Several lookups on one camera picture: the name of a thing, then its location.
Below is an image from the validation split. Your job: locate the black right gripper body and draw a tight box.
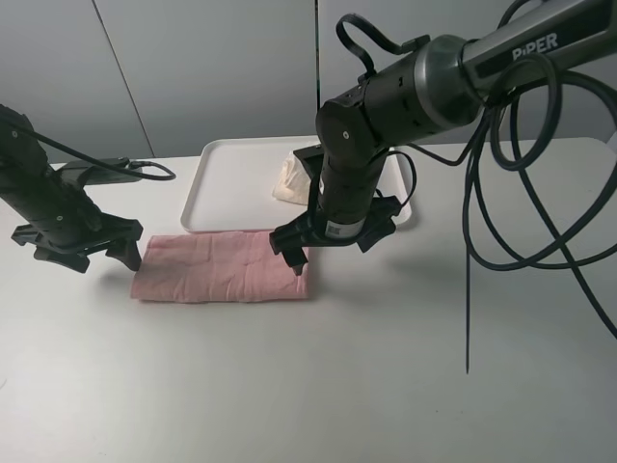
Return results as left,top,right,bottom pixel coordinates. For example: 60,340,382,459
270,196,401,254

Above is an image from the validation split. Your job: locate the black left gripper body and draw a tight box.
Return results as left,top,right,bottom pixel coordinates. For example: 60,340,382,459
12,214,143,257

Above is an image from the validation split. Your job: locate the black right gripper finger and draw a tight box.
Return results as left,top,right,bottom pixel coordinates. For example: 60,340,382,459
357,224,396,253
282,246,308,276

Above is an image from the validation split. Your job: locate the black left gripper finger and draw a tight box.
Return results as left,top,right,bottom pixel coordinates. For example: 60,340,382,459
34,248,90,274
106,239,142,270

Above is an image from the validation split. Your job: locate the cream white terry towel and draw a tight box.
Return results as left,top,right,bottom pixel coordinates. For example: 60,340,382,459
272,151,310,205

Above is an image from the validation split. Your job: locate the pink terry towel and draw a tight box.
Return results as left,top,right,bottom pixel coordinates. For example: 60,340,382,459
130,231,309,304

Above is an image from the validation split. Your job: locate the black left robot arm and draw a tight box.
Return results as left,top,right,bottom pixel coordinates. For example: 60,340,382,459
1,106,143,273

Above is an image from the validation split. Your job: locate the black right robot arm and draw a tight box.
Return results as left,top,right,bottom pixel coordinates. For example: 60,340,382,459
269,1,616,274

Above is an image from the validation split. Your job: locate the white rectangular plastic tray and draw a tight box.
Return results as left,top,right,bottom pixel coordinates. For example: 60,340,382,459
179,137,418,235

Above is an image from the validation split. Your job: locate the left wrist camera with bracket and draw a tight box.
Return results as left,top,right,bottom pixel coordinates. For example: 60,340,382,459
58,157,142,186

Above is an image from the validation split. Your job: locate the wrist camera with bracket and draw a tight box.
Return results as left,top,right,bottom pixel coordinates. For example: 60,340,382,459
58,157,142,186
293,145,324,180

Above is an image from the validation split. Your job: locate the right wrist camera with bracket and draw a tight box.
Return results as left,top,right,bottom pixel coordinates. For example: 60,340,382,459
293,145,324,180

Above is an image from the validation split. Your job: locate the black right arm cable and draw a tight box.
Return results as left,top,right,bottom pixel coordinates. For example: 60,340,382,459
335,0,617,375

